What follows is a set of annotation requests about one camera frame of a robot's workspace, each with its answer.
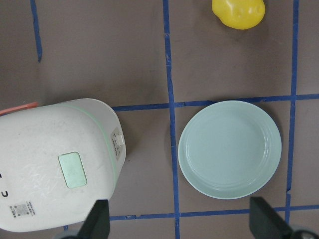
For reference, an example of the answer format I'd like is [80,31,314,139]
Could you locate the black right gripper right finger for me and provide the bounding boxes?
[249,197,293,239]

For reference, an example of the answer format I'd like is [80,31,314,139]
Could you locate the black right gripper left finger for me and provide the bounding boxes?
[77,200,110,239]

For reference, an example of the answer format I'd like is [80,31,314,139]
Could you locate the white rice cooker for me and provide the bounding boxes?
[0,99,126,233]

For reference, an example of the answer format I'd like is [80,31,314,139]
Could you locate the green plate near lemon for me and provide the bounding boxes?
[178,101,282,200]

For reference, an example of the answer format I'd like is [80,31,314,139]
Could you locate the yellow lemon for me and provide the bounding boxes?
[211,0,266,30]

